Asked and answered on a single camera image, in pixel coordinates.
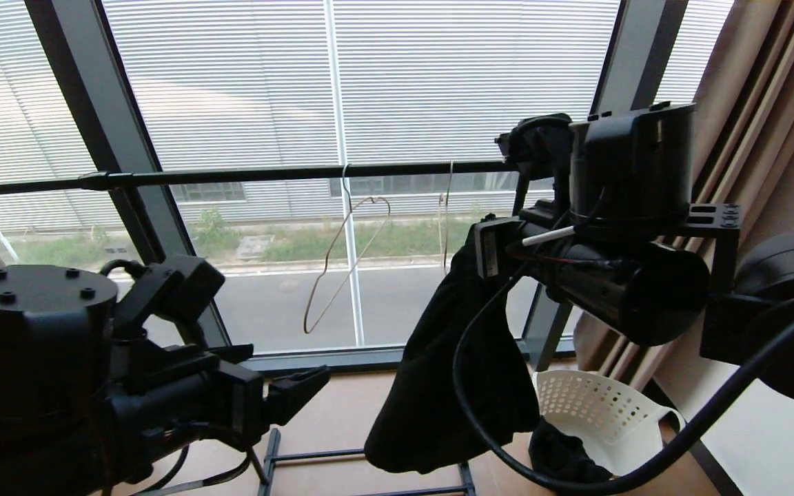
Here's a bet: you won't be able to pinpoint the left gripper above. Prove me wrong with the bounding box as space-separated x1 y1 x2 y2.
104 360 268 483

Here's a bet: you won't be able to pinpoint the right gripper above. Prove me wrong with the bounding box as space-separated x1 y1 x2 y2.
473 215 711 347

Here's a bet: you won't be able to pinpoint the black shorts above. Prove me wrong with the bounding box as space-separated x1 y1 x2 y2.
364 220 542 476

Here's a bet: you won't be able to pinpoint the pink clothes hanger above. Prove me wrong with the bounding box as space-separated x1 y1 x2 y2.
437 161 457 275
303 164 392 335

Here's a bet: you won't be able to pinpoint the white laundry basket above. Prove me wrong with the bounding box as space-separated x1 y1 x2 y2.
533 370 686 479

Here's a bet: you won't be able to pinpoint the black clothes rack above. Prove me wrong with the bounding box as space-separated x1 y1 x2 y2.
0 161 532 496

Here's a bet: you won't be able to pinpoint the black garment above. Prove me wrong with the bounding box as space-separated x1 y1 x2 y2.
528 417 613 484

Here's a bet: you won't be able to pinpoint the brown curtain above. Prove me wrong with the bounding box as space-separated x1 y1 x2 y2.
573 0 794 393

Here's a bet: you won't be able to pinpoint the window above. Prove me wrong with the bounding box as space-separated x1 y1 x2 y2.
0 0 735 376

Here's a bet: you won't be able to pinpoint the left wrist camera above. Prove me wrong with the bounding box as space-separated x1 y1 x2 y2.
109 255 256 386

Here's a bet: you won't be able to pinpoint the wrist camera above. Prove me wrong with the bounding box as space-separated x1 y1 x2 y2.
109 255 256 386
496 114 575 211

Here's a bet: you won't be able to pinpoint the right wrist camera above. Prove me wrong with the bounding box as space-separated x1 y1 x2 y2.
496 114 575 211

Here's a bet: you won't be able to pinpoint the black cable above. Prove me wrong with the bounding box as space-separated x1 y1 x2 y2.
452 276 794 496
97 258 263 496

